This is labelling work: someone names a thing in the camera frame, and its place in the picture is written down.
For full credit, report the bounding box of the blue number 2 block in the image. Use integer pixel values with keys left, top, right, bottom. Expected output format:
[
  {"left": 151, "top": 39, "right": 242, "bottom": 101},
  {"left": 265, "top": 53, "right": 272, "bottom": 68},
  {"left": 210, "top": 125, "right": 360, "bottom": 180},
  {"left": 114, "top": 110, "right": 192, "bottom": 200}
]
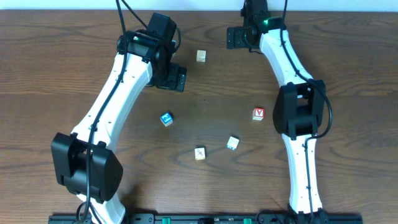
[{"left": 160, "top": 112, "right": 174, "bottom": 127}]

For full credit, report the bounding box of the red letter A block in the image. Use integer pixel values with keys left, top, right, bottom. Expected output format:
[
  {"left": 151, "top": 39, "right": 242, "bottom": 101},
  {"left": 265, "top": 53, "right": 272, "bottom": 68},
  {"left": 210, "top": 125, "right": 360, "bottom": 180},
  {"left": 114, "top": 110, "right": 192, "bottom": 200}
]
[{"left": 252, "top": 108, "right": 265, "bottom": 121}]

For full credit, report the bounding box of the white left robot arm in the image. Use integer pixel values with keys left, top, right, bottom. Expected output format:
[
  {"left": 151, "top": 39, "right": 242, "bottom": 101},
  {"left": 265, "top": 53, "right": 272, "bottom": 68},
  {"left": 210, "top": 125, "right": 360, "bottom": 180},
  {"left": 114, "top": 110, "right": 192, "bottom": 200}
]
[{"left": 49, "top": 28, "right": 187, "bottom": 223}]

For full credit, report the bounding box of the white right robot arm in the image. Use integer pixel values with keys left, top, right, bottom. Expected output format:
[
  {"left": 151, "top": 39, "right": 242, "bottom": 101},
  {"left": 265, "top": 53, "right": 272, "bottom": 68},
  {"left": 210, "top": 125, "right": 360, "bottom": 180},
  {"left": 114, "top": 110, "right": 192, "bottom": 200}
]
[{"left": 226, "top": 17, "right": 325, "bottom": 214}]

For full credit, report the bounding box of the plain wooden picture block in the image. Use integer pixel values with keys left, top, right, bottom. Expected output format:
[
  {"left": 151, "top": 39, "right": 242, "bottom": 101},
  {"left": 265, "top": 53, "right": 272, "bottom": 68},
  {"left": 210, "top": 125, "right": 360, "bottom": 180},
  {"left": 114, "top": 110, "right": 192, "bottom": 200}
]
[{"left": 197, "top": 50, "right": 206, "bottom": 62}]

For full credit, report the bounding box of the blue edged white block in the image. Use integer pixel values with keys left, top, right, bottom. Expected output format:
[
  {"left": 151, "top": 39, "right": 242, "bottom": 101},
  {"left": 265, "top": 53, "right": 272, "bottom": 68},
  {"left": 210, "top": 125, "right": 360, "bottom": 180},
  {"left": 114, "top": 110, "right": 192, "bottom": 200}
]
[{"left": 226, "top": 136, "right": 239, "bottom": 151}]

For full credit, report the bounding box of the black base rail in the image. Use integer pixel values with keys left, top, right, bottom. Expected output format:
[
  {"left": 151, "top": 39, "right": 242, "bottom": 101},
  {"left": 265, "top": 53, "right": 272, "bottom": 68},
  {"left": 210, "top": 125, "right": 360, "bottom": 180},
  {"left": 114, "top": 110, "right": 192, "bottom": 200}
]
[{"left": 48, "top": 212, "right": 364, "bottom": 224}]

